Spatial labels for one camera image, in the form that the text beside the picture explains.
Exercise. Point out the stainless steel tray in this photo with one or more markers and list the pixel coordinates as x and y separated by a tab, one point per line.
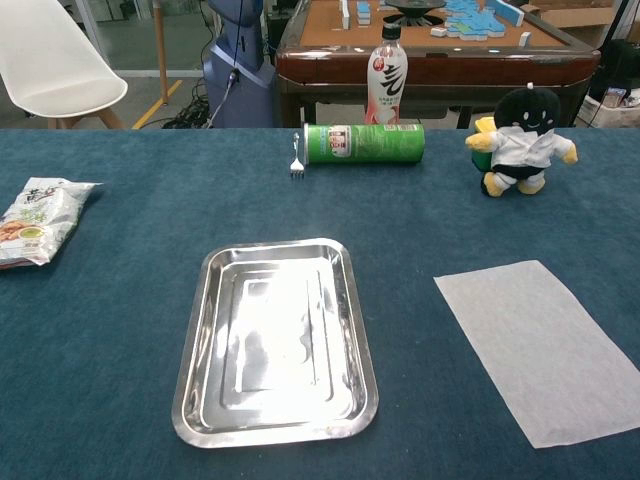
275	340

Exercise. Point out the silver metal fork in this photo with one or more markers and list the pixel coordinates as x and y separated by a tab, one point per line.
297	170

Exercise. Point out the green chips can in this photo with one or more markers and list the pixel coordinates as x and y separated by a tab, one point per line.
370	144

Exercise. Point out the blue machine base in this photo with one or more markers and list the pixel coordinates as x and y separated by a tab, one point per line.
240	100

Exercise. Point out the white pink drink bottle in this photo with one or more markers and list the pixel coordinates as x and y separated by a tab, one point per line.
386	75

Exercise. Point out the yellow green sponge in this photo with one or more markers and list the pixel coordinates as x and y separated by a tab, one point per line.
484	124

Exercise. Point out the brown mahjong table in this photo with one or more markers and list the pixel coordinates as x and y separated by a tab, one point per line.
450	70

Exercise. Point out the black plush doll white coat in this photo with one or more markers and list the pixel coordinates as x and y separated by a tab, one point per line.
525	145

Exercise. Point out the upright blue tile stack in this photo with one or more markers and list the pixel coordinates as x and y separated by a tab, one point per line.
346	12

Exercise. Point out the short blue tile stack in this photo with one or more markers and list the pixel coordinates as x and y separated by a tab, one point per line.
364	12

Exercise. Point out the flat white mahjong tile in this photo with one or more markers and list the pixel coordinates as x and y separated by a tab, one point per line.
439	32

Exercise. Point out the wooden pole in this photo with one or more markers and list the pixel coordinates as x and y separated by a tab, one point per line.
161	50

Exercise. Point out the black round table centre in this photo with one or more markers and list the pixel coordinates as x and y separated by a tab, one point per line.
415	7

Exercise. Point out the blue mahjong tile pile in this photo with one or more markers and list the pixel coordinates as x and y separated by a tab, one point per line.
472	22

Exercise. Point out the white snack bag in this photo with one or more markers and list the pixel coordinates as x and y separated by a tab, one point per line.
35	225

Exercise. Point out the single white mahjong tile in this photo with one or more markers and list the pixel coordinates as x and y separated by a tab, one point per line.
525	38

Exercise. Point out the long blue tile row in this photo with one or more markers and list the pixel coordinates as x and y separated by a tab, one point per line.
507	12

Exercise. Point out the white storage box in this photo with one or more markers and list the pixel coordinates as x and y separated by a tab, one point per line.
607	112

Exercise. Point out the white chair wooden legs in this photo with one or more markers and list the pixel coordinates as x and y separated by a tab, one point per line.
50	60

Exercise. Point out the brown cardboard box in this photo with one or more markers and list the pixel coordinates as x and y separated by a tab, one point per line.
570	15

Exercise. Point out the black bulky object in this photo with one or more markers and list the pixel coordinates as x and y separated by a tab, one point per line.
620	65

